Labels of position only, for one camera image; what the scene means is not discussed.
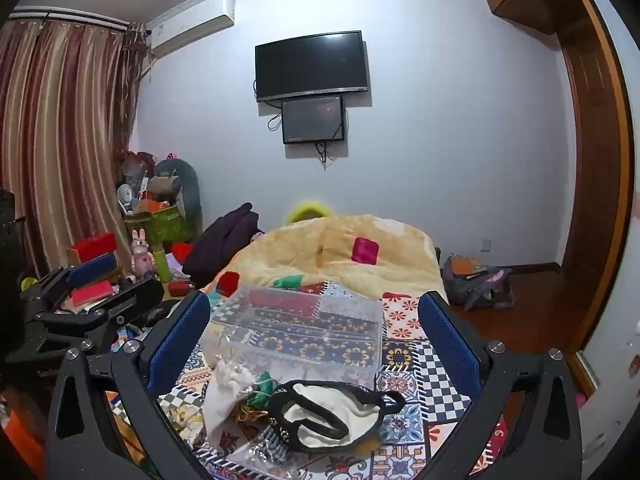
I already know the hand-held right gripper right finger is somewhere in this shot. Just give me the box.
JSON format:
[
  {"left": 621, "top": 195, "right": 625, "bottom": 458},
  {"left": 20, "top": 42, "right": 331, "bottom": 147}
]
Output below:
[{"left": 417, "top": 290, "right": 584, "bottom": 480}]

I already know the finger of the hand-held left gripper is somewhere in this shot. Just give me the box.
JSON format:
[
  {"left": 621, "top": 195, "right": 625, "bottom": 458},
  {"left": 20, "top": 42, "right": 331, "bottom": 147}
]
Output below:
[
  {"left": 5, "top": 277, "right": 166, "bottom": 364},
  {"left": 20, "top": 252, "right": 121, "bottom": 314}
]

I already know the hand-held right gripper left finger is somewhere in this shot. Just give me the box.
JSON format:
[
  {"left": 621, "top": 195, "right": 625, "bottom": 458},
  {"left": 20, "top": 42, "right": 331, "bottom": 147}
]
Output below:
[{"left": 45, "top": 290, "right": 212, "bottom": 480}]

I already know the white cloth pouch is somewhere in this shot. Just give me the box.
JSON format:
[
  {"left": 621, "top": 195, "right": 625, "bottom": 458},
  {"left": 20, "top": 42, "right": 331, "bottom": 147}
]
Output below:
[{"left": 202, "top": 359, "right": 262, "bottom": 449}]

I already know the clear plastic storage box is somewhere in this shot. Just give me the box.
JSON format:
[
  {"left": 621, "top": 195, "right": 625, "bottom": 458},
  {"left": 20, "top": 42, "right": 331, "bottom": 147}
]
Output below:
[{"left": 197, "top": 282, "right": 386, "bottom": 392}]

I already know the black and cream cloth bag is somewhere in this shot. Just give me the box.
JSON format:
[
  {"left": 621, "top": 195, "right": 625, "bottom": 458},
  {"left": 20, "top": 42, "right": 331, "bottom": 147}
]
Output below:
[{"left": 267, "top": 379, "right": 407, "bottom": 454}]

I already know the pink red box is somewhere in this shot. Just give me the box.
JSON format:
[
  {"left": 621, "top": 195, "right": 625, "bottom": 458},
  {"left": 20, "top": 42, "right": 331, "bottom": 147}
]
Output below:
[{"left": 69, "top": 280, "right": 116, "bottom": 307}]

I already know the patterned bed sheet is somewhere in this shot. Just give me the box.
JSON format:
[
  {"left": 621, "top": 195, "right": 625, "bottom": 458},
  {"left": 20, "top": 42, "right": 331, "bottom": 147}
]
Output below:
[{"left": 105, "top": 280, "right": 512, "bottom": 480}]

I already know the pink rabbit toy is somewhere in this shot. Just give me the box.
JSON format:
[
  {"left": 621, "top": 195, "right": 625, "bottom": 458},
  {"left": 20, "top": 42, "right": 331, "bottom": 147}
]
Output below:
[{"left": 129, "top": 228, "right": 157, "bottom": 279}]

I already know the grey purple backpack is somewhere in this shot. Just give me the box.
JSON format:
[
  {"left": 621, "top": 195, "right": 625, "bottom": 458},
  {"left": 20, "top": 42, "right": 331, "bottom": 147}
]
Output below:
[{"left": 442, "top": 253, "right": 516, "bottom": 312}]

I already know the green cardboard box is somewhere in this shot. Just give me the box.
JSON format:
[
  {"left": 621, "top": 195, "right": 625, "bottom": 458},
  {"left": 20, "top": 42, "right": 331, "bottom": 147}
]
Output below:
[{"left": 124, "top": 204, "right": 197, "bottom": 257}]

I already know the green cloth piece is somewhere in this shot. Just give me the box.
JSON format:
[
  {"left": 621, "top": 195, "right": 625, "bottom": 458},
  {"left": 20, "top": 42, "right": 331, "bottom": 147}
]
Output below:
[{"left": 249, "top": 371, "right": 279, "bottom": 407}]

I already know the dark purple jacket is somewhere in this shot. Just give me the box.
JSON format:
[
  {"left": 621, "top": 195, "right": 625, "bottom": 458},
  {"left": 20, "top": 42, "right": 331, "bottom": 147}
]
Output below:
[{"left": 182, "top": 203, "right": 261, "bottom": 289}]

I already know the grey plush toy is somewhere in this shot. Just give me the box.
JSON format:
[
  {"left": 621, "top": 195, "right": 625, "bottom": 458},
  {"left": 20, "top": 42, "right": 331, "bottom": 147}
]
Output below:
[{"left": 152, "top": 157, "right": 204, "bottom": 222}]

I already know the striped brown curtain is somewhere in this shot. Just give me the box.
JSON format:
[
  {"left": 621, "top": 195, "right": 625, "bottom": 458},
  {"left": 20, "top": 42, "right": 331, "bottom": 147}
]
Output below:
[{"left": 0, "top": 16, "right": 147, "bottom": 283}]

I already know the clear plastic bag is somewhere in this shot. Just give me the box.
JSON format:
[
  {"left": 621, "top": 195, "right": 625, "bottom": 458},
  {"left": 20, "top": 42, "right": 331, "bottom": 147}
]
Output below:
[{"left": 234, "top": 424, "right": 302, "bottom": 477}]

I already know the yellow fleece blanket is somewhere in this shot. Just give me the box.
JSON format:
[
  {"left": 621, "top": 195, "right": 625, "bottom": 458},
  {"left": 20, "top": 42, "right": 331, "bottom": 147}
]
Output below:
[{"left": 200, "top": 214, "right": 449, "bottom": 307}]

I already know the white door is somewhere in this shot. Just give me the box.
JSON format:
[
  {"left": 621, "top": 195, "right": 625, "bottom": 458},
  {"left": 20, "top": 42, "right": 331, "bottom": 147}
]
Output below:
[{"left": 570, "top": 0, "right": 640, "bottom": 466}]

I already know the orange box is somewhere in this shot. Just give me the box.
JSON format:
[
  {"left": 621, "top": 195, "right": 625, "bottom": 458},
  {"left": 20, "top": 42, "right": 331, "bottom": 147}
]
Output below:
[{"left": 0, "top": 394, "right": 47, "bottom": 478}]

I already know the yellow green round object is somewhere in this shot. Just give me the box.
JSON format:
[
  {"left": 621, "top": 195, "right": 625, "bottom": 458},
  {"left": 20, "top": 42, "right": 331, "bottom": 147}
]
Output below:
[{"left": 286, "top": 199, "right": 334, "bottom": 224}]

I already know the white air conditioner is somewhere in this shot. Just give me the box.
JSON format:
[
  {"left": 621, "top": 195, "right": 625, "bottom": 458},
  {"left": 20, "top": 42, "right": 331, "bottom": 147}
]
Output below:
[{"left": 146, "top": 0, "right": 236, "bottom": 59}]

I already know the wooden door frame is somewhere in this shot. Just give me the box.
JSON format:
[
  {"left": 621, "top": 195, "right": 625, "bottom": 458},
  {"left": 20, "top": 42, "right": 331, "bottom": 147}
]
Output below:
[{"left": 554, "top": 0, "right": 637, "bottom": 358}]

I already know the small wall monitor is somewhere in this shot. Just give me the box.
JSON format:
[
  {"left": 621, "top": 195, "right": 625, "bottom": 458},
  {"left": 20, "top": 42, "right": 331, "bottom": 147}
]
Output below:
[{"left": 280, "top": 95, "right": 346, "bottom": 145}]

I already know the large wall television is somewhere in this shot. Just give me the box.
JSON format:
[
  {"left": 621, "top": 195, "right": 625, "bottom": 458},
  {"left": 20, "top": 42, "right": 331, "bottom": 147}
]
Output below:
[{"left": 254, "top": 30, "right": 371, "bottom": 104}]

